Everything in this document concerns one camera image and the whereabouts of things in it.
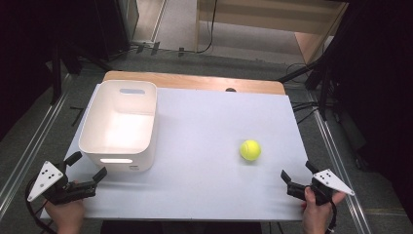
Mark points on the white table sheet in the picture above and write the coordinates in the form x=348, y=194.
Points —
x=201, y=146

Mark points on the white plastic storage bin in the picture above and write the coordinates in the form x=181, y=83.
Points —
x=120, y=130

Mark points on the dark cabinet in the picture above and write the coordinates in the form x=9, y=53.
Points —
x=113, y=26

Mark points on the light wooden furniture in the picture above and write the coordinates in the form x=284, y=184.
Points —
x=259, y=16

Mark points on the black metal stand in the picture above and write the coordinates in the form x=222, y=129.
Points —
x=319, y=74
x=56, y=74

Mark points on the person's left hand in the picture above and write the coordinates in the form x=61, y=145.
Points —
x=66, y=216

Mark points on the wooden table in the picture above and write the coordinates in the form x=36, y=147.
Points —
x=195, y=82

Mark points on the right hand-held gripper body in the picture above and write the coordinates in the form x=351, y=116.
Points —
x=329, y=180

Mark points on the yellow tennis ball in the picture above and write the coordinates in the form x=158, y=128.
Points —
x=250, y=150

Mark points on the person's right hand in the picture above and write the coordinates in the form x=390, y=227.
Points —
x=316, y=217

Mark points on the metal floor rail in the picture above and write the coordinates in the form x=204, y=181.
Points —
x=29, y=156
x=341, y=169

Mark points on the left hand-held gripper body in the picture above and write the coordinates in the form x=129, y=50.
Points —
x=45, y=180

